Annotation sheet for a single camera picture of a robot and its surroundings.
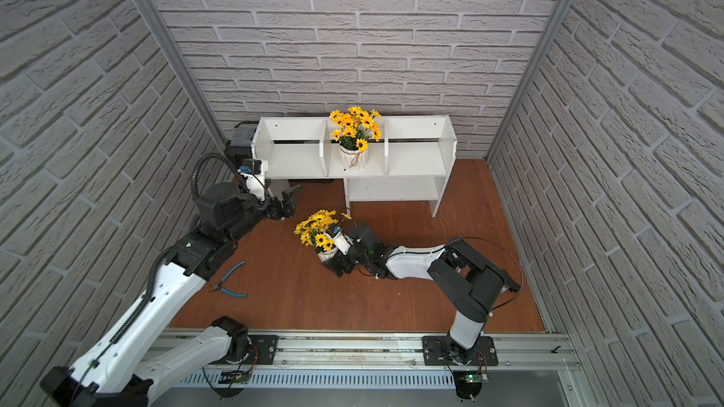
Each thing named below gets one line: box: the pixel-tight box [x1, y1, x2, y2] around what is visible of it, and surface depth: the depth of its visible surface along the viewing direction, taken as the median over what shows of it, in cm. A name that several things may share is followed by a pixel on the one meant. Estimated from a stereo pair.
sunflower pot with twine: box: [329, 106, 382, 170], surface depth 76 cm
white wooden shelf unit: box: [250, 114, 458, 217], surface depth 85 cm
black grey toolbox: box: [224, 120, 260, 159], surface depth 104 cm
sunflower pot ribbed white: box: [294, 210, 339, 263], surface depth 80 cm
